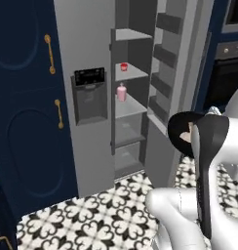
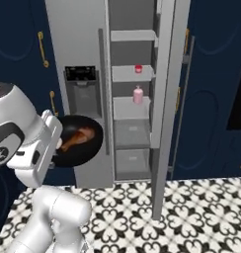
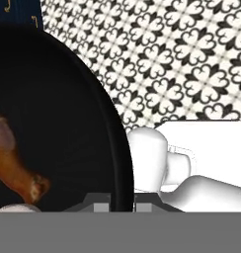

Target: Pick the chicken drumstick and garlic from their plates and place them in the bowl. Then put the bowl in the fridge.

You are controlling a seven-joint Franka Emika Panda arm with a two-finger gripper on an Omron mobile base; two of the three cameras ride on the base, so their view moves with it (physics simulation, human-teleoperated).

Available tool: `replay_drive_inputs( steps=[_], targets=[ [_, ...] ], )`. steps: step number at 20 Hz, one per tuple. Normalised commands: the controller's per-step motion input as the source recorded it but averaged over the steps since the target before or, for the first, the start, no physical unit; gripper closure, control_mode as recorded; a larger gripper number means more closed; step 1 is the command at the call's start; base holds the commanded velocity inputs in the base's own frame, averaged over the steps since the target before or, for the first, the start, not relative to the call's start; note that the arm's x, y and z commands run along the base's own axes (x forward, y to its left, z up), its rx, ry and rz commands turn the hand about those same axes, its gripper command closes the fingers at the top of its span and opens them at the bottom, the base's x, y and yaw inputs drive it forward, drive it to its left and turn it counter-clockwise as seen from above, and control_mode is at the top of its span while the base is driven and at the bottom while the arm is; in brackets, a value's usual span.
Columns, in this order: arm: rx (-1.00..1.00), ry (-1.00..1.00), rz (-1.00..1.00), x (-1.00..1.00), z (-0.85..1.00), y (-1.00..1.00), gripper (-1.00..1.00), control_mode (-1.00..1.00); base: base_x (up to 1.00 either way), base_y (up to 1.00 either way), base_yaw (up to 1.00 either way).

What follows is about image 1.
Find grey fridge body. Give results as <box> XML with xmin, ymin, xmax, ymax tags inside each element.
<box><xmin>109</xmin><ymin>0</ymin><xmax>159</xmax><ymax>181</ymax></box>

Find grey fridge door with shelves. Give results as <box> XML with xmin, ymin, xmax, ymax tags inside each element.
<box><xmin>144</xmin><ymin>0</ymin><xmax>217</xmax><ymax>188</ymax></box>

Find grey fridge door with dispenser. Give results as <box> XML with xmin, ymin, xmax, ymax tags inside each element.
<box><xmin>53</xmin><ymin>0</ymin><xmax>116</xmax><ymax>198</ymax></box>

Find pink bottle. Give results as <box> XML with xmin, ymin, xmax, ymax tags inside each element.
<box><xmin>116</xmin><ymin>82</ymin><xmax>128</xmax><ymax>103</ymax></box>

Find navy cupboard door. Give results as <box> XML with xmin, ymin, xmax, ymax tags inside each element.
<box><xmin>0</xmin><ymin>87</ymin><xmax>80</xmax><ymax>223</ymax></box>
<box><xmin>0</xmin><ymin>0</ymin><xmax>66</xmax><ymax>96</ymax></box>

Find navy oven cabinet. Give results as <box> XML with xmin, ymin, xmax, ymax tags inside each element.
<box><xmin>191</xmin><ymin>0</ymin><xmax>238</xmax><ymax>113</ymax></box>

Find navy drawer cabinet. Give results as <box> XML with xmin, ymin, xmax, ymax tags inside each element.
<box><xmin>0</xmin><ymin>169</ymin><xmax>20</xmax><ymax>250</ymax></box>

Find grey microwave oven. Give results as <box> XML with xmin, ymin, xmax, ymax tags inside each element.
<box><xmin>220</xmin><ymin>0</ymin><xmax>238</xmax><ymax>34</ymax></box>

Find gold cupboard handle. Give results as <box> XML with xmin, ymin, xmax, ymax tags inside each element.
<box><xmin>54</xmin><ymin>99</ymin><xmax>64</xmax><ymax>130</ymax></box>
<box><xmin>44</xmin><ymin>33</ymin><xmax>57</xmax><ymax>75</ymax></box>

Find black wall oven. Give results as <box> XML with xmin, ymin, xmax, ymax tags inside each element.
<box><xmin>203</xmin><ymin>40</ymin><xmax>238</xmax><ymax>113</ymax></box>

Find gold drawer handle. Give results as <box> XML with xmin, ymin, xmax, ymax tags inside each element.
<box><xmin>0</xmin><ymin>234</ymin><xmax>14</xmax><ymax>250</ymax></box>

